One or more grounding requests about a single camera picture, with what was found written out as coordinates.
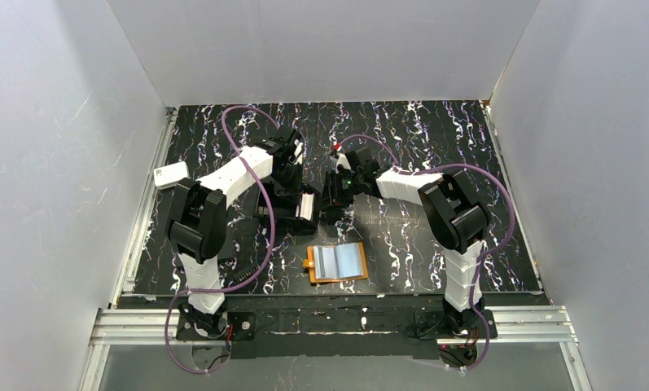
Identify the orange leather card holder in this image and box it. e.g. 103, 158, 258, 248
303, 242, 369, 283

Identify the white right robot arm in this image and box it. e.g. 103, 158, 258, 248
318, 146, 490, 314

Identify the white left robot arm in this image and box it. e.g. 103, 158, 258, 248
165, 130, 318, 315

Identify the black card box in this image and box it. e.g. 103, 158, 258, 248
263, 182, 321, 235

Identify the black comb strip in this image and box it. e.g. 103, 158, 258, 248
231, 264, 261, 284

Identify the small white box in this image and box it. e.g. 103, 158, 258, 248
152, 161, 189, 190

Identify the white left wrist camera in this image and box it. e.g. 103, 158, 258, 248
290, 139, 304, 165

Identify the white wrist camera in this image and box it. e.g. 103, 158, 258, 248
290, 139, 304, 165
330, 143, 351, 172

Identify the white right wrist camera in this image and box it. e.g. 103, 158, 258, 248
330, 143, 351, 172

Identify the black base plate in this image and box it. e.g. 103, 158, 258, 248
171, 294, 498, 362

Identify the aluminium frame rail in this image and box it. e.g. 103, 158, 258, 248
79, 107, 178, 390

